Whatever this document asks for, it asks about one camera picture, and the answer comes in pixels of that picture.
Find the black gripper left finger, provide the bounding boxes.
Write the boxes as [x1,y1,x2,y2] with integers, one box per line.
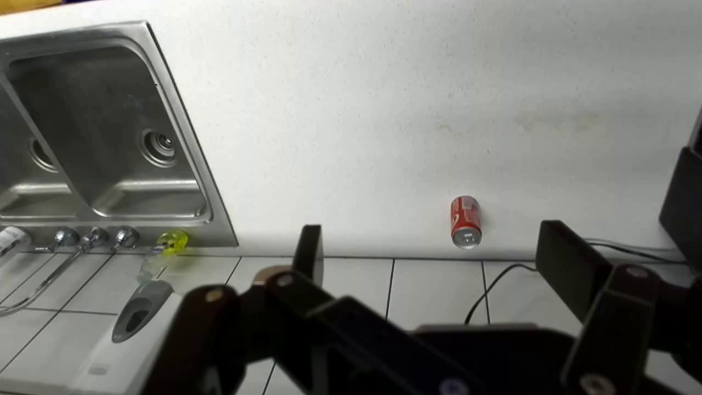
[140,224,438,395]

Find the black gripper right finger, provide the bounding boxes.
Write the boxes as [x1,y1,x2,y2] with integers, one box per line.
[536,220,702,395]

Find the black coffee maker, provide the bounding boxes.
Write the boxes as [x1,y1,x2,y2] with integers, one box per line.
[660,110,702,267]

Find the yellow dish soap bottle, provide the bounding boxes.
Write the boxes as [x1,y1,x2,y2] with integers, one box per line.
[138,231,192,280]

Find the red soda can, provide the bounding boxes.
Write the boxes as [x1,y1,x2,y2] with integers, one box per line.
[451,196,482,248]

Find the chrome sink faucet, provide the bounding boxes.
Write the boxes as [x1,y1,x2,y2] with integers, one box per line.
[0,226,140,315]

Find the stainless steel sink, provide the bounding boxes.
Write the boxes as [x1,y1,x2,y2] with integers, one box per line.
[0,19,237,248]

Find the black power cord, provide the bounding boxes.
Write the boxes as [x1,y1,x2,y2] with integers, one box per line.
[464,238,689,326]

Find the white wall soap dispenser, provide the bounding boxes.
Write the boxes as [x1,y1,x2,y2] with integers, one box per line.
[70,280,180,395]

